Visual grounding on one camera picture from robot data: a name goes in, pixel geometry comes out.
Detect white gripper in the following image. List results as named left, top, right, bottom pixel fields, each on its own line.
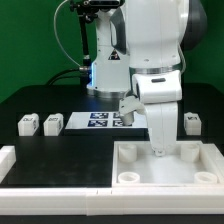
left=119, top=96, right=178, bottom=157

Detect white square tabletop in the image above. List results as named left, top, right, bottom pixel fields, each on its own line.
left=112, top=141, right=224, bottom=187

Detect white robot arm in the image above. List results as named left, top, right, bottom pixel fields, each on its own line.
left=87, top=0, right=207, bottom=156

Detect marker tag sheet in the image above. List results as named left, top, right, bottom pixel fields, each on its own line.
left=64, top=111, right=149, bottom=130

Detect white U-shaped fence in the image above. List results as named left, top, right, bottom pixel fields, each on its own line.
left=0, top=143, right=224, bottom=216

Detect black base cables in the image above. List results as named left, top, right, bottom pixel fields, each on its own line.
left=46, top=65, right=93, bottom=86

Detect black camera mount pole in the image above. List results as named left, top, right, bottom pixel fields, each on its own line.
left=69, top=0, right=124, bottom=66

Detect grey cable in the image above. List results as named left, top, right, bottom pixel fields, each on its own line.
left=53, top=0, right=83, bottom=68

